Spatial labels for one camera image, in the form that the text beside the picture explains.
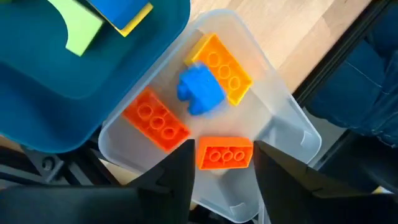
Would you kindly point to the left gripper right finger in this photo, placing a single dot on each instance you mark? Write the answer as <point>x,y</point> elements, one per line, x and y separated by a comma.
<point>286,193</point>

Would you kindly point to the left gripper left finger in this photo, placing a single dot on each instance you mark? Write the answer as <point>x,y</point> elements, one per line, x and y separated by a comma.
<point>171,193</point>

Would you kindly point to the long orange lego brick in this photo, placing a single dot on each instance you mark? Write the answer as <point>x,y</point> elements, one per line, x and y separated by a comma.
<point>230,74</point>
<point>225,152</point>

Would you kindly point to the long red lego brick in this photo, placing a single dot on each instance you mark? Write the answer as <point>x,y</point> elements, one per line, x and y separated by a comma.
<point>155,123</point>

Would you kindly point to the small blue lego brick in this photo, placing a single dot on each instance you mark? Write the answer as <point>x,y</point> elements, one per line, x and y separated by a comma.
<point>200,88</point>

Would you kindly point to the yellow wooden block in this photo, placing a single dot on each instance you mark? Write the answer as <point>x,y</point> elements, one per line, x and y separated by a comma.
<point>138,21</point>

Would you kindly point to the light green arch block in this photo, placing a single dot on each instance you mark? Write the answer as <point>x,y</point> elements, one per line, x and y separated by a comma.
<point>81,28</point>

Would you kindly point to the blue wooden block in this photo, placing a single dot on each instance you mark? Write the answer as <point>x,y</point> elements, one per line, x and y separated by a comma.
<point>121,11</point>

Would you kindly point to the clear plastic bin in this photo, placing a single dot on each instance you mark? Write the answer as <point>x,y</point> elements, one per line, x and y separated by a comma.
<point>280,124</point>

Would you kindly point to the person's leg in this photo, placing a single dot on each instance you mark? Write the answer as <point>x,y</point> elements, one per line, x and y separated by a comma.
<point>357,93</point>

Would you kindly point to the teal plastic bin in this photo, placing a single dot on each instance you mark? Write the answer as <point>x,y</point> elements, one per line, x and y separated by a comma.
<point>37,93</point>

